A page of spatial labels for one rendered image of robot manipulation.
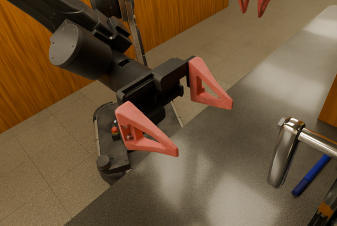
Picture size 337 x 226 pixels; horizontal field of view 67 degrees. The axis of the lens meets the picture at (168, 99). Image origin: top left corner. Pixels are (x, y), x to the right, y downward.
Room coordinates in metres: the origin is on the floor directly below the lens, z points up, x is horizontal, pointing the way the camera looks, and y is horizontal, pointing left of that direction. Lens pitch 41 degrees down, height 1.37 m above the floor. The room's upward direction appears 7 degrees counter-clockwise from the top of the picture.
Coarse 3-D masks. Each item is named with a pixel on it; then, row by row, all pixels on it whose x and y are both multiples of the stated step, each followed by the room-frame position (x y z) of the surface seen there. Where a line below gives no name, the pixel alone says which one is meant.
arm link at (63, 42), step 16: (112, 16) 0.41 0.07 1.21; (64, 32) 0.31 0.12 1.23; (80, 32) 0.30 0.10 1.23; (96, 32) 0.35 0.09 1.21; (128, 32) 0.40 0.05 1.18; (64, 48) 0.29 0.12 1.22; (80, 48) 0.28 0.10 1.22; (96, 48) 0.30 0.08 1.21; (112, 48) 0.37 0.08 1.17; (64, 64) 0.27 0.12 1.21; (80, 64) 0.28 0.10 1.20; (96, 64) 0.29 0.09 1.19
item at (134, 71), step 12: (132, 60) 0.32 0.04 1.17; (168, 60) 0.29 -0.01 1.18; (120, 72) 0.29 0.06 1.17; (132, 72) 0.28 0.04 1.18; (144, 72) 0.28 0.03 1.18; (120, 84) 0.28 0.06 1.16; (132, 84) 0.25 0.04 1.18; (144, 84) 0.26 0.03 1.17; (180, 84) 0.30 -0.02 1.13; (120, 96) 0.23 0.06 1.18; (132, 96) 0.24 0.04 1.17; (144, 96) 0.26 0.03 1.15; (156, 96) 0.25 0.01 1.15; (168, 96) 0.28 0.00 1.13
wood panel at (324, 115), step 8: (336, 80) 0.36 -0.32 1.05; (336, 88) 0.36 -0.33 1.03; (328, 96) 0.36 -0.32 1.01; (336, 96) 0.35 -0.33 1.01; (328, 104) 0.36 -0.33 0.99; (336, 104) 0.35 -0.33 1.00; (320, 112) 0.37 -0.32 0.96; (328, 112) 0.35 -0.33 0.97; (336, 112) 0.34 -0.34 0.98; (320, 120) 0.36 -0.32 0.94; (328, 120) 0.35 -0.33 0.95; (336, 120) 0.34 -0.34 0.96
